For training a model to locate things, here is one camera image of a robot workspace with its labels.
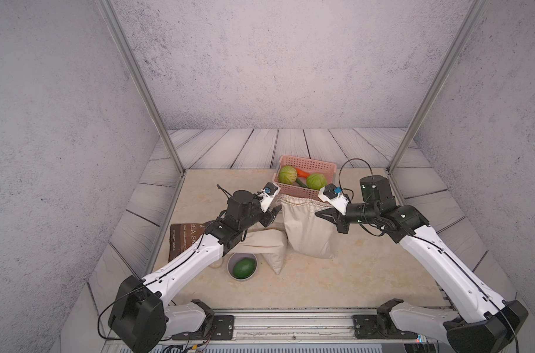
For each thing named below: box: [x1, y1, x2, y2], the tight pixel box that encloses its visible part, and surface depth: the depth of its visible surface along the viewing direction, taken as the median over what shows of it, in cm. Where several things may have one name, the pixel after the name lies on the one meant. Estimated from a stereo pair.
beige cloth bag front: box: [227, 227, 289, 275], surface depth 86 cm
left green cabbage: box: [278, 165, 298, 185], surface depth 111 cm
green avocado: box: [232, 257, 257, 279], surface depth 83 cm
